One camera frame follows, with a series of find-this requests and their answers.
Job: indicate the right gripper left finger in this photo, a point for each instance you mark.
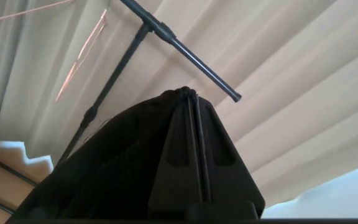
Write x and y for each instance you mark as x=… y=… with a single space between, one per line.
x=172 y=174

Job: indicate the pink clothes hanger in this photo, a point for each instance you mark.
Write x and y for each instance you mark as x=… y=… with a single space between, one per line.
x=26 y=12
x=77 y=60

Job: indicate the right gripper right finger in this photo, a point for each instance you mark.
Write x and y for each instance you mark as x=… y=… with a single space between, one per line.
x=228 y=177

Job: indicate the black clothes rack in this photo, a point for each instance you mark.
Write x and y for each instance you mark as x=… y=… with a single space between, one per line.
x=194 y=59

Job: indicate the beige curtain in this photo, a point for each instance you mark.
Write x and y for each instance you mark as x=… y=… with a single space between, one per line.
x=291 y=62

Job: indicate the black shorts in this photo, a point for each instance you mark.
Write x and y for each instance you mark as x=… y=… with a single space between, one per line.
x=104 y=161

